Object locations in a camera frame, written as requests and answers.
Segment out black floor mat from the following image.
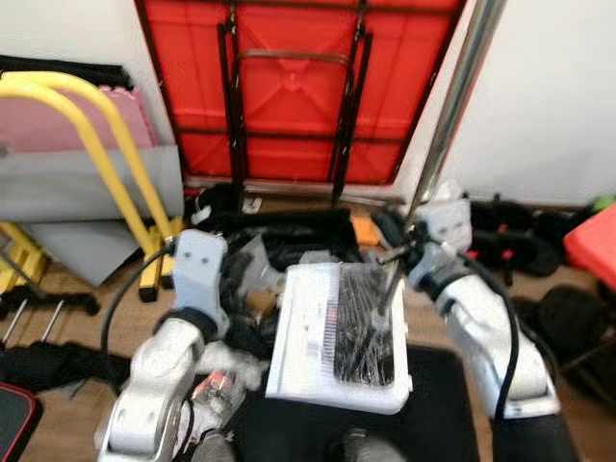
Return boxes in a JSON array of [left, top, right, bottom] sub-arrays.
[[229, 342, 482, 462]]

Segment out small orange box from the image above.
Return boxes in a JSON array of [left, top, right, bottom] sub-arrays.
[[350, 214, 383, 248]]

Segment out white plastic bag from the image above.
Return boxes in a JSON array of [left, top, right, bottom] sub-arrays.
[[435, 176, 475, 205]]

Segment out black trash bag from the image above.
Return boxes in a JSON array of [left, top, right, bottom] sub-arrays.
[[183, 183, 388, 372]]

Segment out red black product package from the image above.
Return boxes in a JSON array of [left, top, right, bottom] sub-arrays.
[[197, 373, 238, 406]]

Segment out black dumbbell red collars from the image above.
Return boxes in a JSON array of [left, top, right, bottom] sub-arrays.
[[467, 197, 566, 280]]

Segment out folded red plastic table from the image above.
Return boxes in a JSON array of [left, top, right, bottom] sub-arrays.
[[133, 0, 475, 191]]

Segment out black weight plate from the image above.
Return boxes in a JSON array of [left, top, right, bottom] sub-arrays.
[[537, 284, 611, 365]]

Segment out red table on brown legs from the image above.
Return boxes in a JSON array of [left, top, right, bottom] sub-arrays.
[[562, 200, 616, 290]]

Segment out grey right robot leg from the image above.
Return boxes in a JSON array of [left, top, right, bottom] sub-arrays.
[[332, 429, 407, 462]]

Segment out grey foam mat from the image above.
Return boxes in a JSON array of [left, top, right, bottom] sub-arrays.
[[0, 144, 186, 287]]

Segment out pink foam puzzle mat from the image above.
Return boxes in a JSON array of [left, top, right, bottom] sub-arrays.
[[0, 87, 160, 155]]

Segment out yellow steel dip bar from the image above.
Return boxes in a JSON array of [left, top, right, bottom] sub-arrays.
[[24, 70, 186, 290], [0, 79, 167, 302]]

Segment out black foam puzzle mat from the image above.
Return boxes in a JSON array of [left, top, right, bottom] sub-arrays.
[[0, 55, 134, 92]]

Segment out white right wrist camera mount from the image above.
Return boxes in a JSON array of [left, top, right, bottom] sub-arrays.
[[420, 197, 474, 272]]

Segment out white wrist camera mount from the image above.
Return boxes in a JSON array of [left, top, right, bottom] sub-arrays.
[[420, 197, 474, 272], [173, 229, 231, 316]]

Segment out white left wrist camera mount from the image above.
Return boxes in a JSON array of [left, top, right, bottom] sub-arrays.
[[173, 229, 231, 316]]

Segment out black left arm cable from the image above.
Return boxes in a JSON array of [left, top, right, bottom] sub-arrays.
[[99, 243, 184, 359]]

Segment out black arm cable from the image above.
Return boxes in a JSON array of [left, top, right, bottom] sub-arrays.
[[462, 252, 526, 424], [99, 243, 184, 359]]

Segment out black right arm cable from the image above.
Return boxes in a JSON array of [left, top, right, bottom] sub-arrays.
[[462, 252, 526, 424]]

